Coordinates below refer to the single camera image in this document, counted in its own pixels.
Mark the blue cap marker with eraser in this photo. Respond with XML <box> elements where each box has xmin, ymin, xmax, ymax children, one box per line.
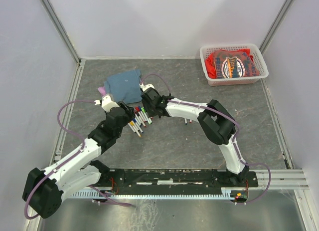
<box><xmin>138</xmin><ymin>106</ymin><xmax>148</xmax><ymax>122</ymax></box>

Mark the green cap marker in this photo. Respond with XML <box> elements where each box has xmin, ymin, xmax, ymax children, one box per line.
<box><xmin>141</xmin><ymin>107</ymin><xmax>152</xmax><ymax>124</ymax></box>

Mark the blue cloth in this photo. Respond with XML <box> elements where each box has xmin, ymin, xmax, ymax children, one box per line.
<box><xmin>104</xmin><ymin>70</ymin><xmax>142</xmax><ymax>104</ymax></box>

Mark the pink cloth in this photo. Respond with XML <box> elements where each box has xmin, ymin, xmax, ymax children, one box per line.
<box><xmin>97</xmin><ymin>86</ymin><xmax>106</xmax><ymax>97</ymax></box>

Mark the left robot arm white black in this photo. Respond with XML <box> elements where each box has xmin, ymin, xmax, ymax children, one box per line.
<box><xmin>22</xmin><ymin>100</ymin><xmax>135</xmax><ymax>220</ymax></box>

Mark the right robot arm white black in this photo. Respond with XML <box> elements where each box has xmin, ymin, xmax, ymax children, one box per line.
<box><xmin>141</xmin><ymin>85</ymin><xmax>249</xmax><ymax>187</ymax></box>

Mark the yellow cap marker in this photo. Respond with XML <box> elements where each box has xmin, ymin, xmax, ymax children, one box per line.
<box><xmin>128</xmin><ymin>121</ymin><xmax>141</xmax><ymax>137</ymax></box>

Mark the red printed cloth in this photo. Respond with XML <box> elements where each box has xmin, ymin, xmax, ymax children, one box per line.
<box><xmin>205</xmin><ymin>49</ymin><xmax>260</xmax><ymax>79</ymax></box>

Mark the white plastic basket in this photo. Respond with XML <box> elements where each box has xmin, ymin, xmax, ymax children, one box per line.
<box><xmin>199</xmin><ymin>43</ymin><xmax>269</xmax><ymax>86</ymax></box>

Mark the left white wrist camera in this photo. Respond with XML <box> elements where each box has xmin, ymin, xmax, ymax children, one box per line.
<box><xmin>94</xmin><ymin>94</ymin><xmax>119</xmax><ymax>112</ymax></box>

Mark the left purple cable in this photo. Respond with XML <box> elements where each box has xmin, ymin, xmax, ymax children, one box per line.
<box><xmin>23</xmin><ymin>100</ymin><xmax>133</xmax><ymax>220</ymax></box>

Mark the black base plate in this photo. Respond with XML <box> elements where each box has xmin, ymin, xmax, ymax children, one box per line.
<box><xmin>94</xmin><ymin>169</ymin><xmax>258</xmax><ymax>194</ymax></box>

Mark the aluminium rail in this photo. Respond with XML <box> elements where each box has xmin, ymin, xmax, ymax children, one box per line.
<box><xmin>254</xmin><ymin>169</ymin><xmax>309</xmax><ymax>190</ymax></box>

